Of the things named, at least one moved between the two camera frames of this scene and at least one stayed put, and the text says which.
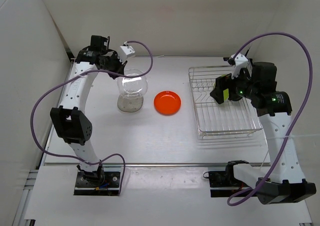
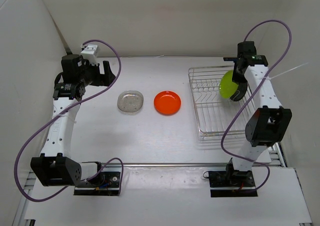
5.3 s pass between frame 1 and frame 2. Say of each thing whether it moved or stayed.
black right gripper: moved
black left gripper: moved
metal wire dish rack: stayed
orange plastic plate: stayed
